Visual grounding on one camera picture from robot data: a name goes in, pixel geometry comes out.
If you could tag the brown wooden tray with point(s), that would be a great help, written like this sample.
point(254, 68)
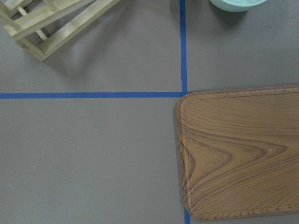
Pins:
point(240, 152)

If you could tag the mint green bowl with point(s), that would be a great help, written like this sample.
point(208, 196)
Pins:
point(237, 5)

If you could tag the wooden rack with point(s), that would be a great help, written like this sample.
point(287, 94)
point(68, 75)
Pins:
point(26, 28)

